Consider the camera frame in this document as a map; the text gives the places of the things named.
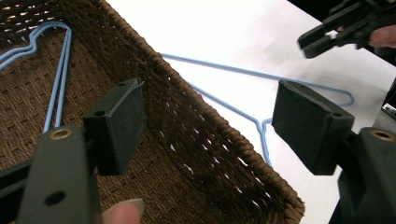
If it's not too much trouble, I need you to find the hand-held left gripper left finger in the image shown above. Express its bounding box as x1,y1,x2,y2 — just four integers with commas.
16,77,148,224

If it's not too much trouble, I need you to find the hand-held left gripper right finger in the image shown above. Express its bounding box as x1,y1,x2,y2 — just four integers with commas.
271,79,396,224

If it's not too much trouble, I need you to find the blue wire clothes hanger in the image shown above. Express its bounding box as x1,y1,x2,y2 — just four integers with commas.
0,23,73,130
0,21,73,134
161,53,356,168

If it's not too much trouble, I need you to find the brown wicker basket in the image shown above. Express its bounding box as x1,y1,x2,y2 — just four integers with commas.
0,0,306,224

